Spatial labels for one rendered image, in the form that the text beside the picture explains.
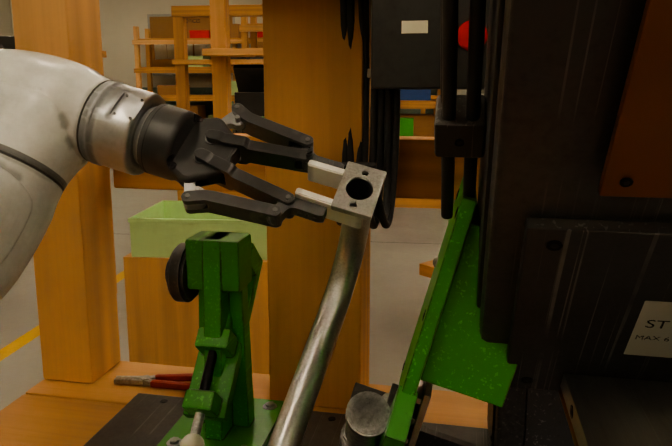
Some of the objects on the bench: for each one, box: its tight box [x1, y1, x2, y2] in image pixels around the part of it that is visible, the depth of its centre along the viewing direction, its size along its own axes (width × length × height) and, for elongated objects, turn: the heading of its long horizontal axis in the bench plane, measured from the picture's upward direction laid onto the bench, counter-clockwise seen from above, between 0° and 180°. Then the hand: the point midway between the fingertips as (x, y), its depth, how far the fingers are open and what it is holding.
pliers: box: [114, 373, 193, 390], centre depth 102 cm, size 16×5×1 cm, turn 87°
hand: (336, 194), depth 64 cm, fingers closed on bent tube, 3 cm apart
